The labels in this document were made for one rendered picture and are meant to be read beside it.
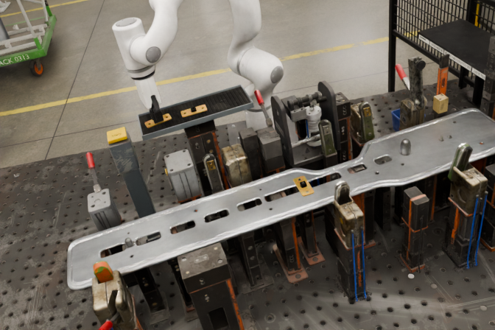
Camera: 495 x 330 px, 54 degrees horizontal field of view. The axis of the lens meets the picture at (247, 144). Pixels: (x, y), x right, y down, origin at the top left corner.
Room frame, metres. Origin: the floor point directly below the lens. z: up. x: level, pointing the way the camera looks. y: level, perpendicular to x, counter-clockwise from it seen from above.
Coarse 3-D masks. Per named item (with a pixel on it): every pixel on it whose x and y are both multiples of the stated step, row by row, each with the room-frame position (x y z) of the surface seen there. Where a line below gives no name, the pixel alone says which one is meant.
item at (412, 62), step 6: (408, 60) 1.34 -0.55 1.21; (414, 60) 1.34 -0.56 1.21; (420, 60) 1.31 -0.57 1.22; (414, 66) 1.33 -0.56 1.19; (420, 66) 1.30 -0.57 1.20; (414, 72) 1.32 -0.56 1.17; (420, 72) 1.32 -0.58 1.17; (414, 78) 1.32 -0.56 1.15; (420, 78) 1.32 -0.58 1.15; (414, 84) 1.31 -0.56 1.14; (420, 84) 1.32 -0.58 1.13; (414, 90) 1.31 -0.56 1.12; (420, 90) 1.32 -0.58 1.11; (414, 96) 1.31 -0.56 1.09; (420, 96) 1.32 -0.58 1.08; (414, 102) 1.30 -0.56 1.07; (414, 108) 1.30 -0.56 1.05
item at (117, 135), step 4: (120, 128) 1.36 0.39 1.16; (124, 128) 1.36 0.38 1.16; (108, 132) 1.35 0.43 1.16; (112, 132) 1.35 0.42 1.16; (116, 132) 1.34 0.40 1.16; (120, 132) 1.34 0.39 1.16; (124, 132) 1.33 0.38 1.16; (108, 136) 1.33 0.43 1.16; (112, 136) 1.32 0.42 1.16; (116, 136) 1.32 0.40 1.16; (120, 136) 1.31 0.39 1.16; (124, 136) 1.31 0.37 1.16; (108, 140) 1.30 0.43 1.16; (112, 140) 1.30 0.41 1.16; (116, 140) 1.30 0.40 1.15; (120, 140) 1.31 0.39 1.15
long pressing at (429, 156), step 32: (416, 128) 1.26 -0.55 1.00; (448, 128) 1.23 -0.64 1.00; (480, 128) 1.20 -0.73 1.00; (352, 160) 1.16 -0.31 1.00; (416, 160) 1.11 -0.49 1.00; (448, 160) 1.08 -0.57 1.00; (224, 192) 1.13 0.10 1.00; (256, 192) 1.11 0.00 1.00; (320, 192) 1.05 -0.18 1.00; (352, 192) 1.03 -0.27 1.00; (128, 224) 1.08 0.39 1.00; (160, 224) 1.05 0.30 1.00; (224, 224) 1.00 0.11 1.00; (256, 224) 0.98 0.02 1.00; (96, 256) 0.97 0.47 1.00; (128, 256) 0.95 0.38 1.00; (160, 256) 0.93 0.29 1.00
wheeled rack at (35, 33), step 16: (16, 0) 4.52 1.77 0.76; (32, 0) 5.39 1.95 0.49; (48, 16) 5.43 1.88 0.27; (16, 32) 5.05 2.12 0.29; (32, 32) 4.52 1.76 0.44; (48, 32) 4.92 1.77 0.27; (0, 48) 4.74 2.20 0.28; (16, 48) 4.58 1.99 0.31; (32, 48) 4.57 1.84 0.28; (48, 48) 4.68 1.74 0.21; (0, 64) 4.46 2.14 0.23; (32, 64) 4.50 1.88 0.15
